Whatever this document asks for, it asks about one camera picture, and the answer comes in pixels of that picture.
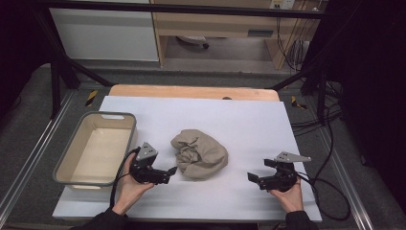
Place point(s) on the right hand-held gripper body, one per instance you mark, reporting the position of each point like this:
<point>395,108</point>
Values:
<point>281,179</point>

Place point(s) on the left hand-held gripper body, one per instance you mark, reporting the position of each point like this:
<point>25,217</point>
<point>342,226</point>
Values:
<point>150,174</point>

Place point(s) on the beige cloth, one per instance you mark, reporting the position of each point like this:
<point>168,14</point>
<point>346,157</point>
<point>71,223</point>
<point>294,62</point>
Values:
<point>201,156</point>

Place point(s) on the beige basket with grey rim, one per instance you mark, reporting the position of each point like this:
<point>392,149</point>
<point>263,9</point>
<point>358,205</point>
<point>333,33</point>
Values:
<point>95,150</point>

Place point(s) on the person's right hand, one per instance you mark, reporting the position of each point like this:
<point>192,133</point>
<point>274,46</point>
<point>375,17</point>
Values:
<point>290,198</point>

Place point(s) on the person's left hand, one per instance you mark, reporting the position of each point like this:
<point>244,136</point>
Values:
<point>130,191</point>

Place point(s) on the white foam board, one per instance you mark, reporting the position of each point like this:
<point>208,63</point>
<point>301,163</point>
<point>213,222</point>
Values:
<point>223,115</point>

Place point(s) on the office chair base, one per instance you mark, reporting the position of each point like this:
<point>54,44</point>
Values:
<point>193,39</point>

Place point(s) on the light wooden desk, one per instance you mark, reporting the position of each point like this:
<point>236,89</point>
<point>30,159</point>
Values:
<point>217,27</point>

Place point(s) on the white cabinet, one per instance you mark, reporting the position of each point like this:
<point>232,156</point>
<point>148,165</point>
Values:
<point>102,35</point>

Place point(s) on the aluminium rail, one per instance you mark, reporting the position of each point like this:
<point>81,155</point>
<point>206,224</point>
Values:
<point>35,148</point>
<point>346,182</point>

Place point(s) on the white wall socket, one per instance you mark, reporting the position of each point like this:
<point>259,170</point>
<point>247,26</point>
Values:
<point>282,4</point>

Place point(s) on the black metal frame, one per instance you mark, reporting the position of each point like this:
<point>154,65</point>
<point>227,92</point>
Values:
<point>191,8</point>

